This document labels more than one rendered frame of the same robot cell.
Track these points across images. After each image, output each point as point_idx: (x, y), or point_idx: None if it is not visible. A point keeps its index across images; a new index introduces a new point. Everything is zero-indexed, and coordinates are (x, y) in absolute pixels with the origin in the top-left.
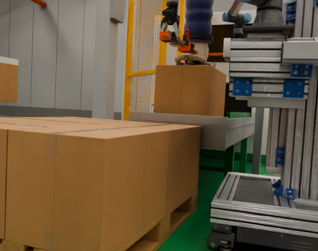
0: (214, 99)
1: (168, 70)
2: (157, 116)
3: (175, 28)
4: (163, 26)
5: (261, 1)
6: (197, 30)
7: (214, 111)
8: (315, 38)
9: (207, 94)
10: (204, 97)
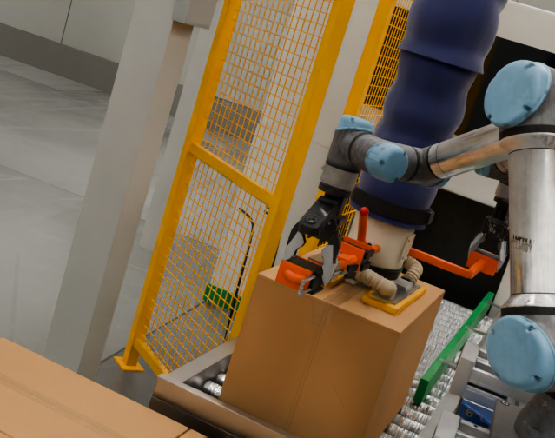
0: (391, 390)
1: (287, 300)
2: (226, 418)
3: (327, 262)
4: (295, 241)
5: None
6: (396, 197)
7: (383, 415)
8: None
9: (372, 402)
10: (361, 405)
